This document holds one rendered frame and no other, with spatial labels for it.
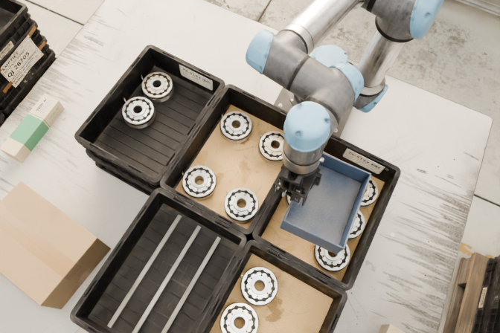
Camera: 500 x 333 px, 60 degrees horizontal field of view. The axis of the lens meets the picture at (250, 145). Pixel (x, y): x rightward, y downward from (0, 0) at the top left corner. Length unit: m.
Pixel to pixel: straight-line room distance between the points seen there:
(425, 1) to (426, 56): 1.80
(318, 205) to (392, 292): 0.51
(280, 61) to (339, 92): 0.12
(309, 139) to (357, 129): 0.93
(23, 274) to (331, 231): 0.84
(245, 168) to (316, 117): 0.67
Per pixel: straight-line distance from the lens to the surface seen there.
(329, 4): 0.95
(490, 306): 2.13
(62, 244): 1.35
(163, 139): 1.42
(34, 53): 2.33
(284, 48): 0.81
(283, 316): 1.28
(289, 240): 1.31
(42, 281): 1.35
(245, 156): 1.38
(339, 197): 1.11
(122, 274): 1.32
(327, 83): 0.78
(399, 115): 1.72
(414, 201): 1.60
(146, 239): 1.32
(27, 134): 1.63
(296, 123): 0.71
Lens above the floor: 2.10
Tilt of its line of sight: 66 degrees down
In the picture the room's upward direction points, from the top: 6 degrees clockwise
